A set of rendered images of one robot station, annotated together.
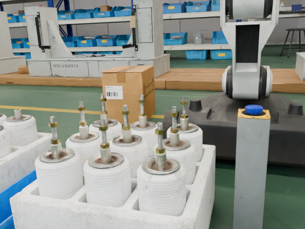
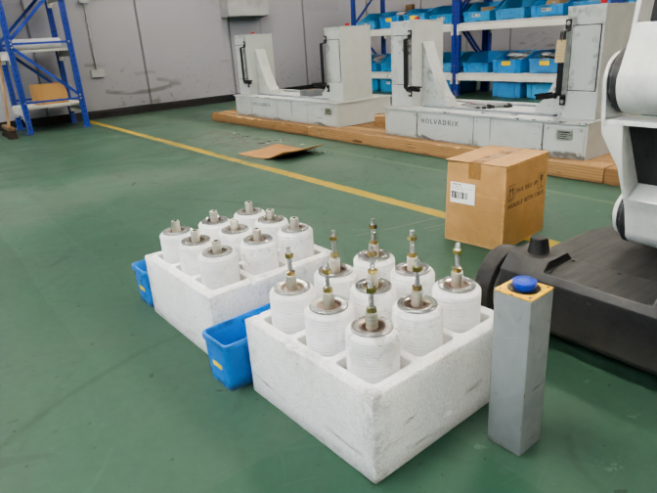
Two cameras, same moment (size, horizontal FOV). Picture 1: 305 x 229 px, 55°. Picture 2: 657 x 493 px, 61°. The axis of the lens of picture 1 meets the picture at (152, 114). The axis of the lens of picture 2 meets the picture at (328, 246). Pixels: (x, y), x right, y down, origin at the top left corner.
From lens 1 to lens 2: 0.53 m
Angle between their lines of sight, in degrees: 32
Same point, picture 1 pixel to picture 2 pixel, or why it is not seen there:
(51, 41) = (424, 77)
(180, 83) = not seen: hidden behind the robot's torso
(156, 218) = (348, 378)
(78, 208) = (292, 346)
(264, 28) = not seen: outside the picture
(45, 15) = (420, 34)
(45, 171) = (274, 302)
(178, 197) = (377, 365)
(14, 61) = (372, 105)
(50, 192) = (278, 323)
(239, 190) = (495, 383)
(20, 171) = not seen: hidden behind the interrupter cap
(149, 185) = (349, 342)
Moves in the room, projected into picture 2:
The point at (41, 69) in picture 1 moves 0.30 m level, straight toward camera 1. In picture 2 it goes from (404, 124) to (399, 132)
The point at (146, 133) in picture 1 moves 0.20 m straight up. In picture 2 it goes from (408, 280) to (407, 187)
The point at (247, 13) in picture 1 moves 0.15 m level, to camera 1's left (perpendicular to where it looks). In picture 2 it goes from (643, 109) to (565, 108)
